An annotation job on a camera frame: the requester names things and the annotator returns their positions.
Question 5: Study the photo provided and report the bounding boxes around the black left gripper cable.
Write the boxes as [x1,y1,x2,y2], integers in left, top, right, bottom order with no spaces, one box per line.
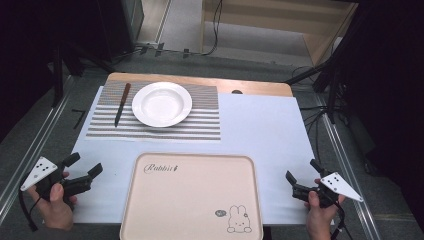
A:
[18,189,43,233]

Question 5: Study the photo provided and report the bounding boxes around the black stand with legs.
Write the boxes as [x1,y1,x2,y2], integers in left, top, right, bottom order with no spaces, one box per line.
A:
[51,41,116,108]

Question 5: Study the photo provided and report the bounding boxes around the metal floor rail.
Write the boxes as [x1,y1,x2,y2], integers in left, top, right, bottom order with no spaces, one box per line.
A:
[0,75,75,219]
[314,94,384,240]

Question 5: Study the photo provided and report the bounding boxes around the person's left hand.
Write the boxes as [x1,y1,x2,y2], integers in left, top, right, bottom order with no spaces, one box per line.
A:
[27,171,78,231]

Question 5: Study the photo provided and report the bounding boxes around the wooden platform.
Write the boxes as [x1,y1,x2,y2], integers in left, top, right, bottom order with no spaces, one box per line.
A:
[199,0,360,67]

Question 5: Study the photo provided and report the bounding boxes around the black floor cable with plugs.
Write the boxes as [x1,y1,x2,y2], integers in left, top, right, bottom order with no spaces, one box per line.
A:
[113,42,205,62]

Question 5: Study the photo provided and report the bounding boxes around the black floor cables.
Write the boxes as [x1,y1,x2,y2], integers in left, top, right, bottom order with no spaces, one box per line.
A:
[292,65,338,163]

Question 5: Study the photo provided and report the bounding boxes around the black hanging cable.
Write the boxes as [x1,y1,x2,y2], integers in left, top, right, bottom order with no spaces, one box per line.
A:
[202,0,224,57]

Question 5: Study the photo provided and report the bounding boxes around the brown-handled table knife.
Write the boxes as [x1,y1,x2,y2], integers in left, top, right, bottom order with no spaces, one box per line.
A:
[114,82,132,128]

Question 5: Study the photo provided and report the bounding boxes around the pink rabbit-print tray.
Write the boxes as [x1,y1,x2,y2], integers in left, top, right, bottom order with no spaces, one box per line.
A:
[119,152,264,240]

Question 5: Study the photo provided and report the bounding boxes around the white deep plate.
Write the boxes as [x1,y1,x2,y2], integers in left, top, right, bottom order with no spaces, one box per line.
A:
[131,81,193,128]

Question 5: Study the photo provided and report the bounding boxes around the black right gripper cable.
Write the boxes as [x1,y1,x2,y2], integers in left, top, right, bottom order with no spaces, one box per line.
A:
[329,199,355,240]

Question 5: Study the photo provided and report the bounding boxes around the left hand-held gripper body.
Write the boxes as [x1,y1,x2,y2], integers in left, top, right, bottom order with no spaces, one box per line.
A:
[20,156,93,202]

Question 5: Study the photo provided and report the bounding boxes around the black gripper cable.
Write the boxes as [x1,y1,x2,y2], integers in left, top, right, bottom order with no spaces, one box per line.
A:
[18,189,43,233]
[329,199,355,240]

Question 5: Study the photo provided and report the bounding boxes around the black tripod stand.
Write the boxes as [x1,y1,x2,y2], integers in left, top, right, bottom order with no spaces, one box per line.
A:
[284,9,361,125]

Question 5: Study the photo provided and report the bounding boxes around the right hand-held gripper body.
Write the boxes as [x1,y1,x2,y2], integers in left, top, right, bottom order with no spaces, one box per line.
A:
[291,171,364,209]

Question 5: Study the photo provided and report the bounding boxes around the grey striped placemat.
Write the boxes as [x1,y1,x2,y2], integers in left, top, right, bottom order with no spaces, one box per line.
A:
[85,79,222,142]

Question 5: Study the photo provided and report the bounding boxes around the person's right hand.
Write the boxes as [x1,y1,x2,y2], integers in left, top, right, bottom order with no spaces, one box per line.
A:
[304,178,347,240]

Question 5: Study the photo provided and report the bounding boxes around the black cabinet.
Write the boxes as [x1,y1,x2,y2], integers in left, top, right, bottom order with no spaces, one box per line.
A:
[98,0,145,63]

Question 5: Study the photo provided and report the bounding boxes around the white table cover sheet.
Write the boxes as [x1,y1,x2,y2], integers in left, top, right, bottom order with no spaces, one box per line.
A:
[71,85,334,225]

